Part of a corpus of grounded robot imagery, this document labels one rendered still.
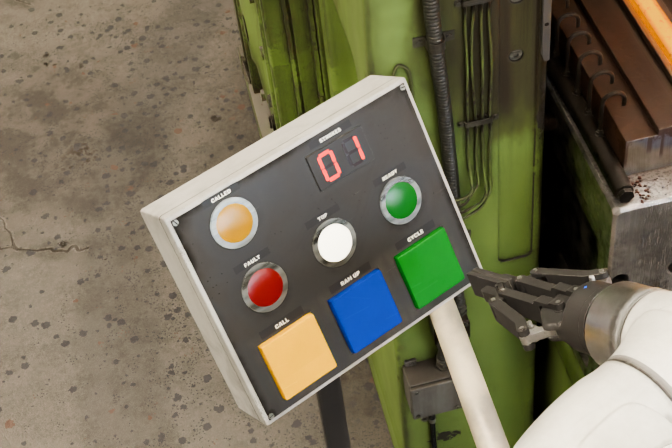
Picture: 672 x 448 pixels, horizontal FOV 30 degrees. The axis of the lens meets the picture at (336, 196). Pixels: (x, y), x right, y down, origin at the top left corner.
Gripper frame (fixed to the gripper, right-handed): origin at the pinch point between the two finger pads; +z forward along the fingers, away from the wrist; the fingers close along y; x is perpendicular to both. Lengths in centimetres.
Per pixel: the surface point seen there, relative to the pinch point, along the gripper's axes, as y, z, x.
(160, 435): -18, 124, -52
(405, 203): 0.2, 12.8, 8.9
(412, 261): -2.1, 12.5, 2.2
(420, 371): 15, 63, -40
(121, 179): 14, 185, -17
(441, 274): 0.8, 12.5, -1.4
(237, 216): -19.5, 12.8, 18.5
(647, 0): 57, 28, 9
